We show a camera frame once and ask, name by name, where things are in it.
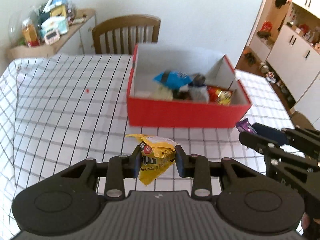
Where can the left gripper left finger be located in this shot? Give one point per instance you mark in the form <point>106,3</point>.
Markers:
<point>119,168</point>

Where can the purple snack bar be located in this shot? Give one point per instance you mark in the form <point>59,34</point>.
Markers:
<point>244,126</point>

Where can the orange drink bottle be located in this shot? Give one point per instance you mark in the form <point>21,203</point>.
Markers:
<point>30,34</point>

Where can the red chips bag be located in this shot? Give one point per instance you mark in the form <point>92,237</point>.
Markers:
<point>219,95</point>

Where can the white storage cabinet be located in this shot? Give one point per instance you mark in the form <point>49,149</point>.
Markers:
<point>286,37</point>

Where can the brown wooden chair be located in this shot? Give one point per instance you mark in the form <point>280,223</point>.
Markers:
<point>119,35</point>

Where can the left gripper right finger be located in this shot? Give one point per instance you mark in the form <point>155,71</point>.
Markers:
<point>196,167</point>

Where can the red cardboard box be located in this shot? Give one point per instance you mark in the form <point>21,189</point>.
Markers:
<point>183,87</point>

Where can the yellow box on cabinet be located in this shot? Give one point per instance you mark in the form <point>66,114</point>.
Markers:
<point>59,11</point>

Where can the white digital timer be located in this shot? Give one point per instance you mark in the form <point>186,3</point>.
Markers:
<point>51,37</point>

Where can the blue snack packet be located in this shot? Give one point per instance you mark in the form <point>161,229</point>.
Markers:
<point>173,80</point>

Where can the green snack packet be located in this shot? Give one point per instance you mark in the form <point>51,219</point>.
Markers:
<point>181,95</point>

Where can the white and navy snack packet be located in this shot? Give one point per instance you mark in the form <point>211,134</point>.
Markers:
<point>199,94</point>

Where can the small dark candy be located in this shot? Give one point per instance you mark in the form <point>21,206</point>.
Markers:
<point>198,80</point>

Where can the white checkered tablecloth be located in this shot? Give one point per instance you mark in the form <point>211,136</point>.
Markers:
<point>56,112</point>

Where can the pale cream snack packet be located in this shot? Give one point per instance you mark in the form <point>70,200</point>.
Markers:
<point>162,93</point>

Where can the person's right hand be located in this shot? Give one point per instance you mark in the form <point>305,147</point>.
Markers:
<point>310,227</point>

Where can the yellow candy bag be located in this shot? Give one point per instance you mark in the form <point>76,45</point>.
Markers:
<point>158,154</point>

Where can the tissue box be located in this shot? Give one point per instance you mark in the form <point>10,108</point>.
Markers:
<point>58,23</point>

